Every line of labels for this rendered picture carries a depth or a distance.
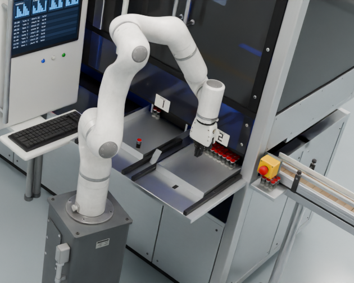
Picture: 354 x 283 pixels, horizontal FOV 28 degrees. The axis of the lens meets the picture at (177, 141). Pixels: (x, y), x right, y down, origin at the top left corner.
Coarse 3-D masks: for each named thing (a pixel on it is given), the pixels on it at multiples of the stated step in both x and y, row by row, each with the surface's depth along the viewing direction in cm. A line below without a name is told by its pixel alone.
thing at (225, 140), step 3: (219, 132) 310; (222, 132) 309; (216, 135) 312; (219, 135) 310; (225, 135) 308; (228, 135) 307; (216, 138) 312; (219, 138) 311; (225, 138) 309; (228, 138) 308; (219, 141) 312; (222, 141) 311; (225, 141) 309; (225, 144) 310
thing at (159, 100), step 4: (156, 96) 326; (160, 96) 325; (156, 100) 327; (160, 100) 326; (164, 100) 324; (156, 104) 328; (160, 104) 327; (164, 104) 325; (168, 104) 323; (164, 108) 326; (168, 108) 324; (168, 112) 325
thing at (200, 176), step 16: (192, 144) 322; (176, 160) 314; (192, 160) 316; (208, 160) 318; (176, 176) 299; (192, 176) 306; (208, 176) 308; (224, 176) 310; (192, 192) 296; (208, 192) 296
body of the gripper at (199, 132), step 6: (192, 126) 278; (198, 126) 275; (204, 126) 273; (210, 126) 272; (216, 126) 274; (192, 132) 278; (198, 132) 276; (204, 132) 274; (210, 132) 273; (216, 132) 276; (192, 138) 280; (198, 138) 277; (204, 138) 276; (210, 138) 274; (204, 144) 277
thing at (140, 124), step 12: (144, 108) 341; (132, 120) 335; (144, 120) 337; (156, 120) 339; (132, 132) 326; (144, 132) 328; (156, 132) 330; (168, 132) 332; (180, 132) 334; (132, 144) 318; (144, 144) 320; (156, 144) 322; (144, 156) 309
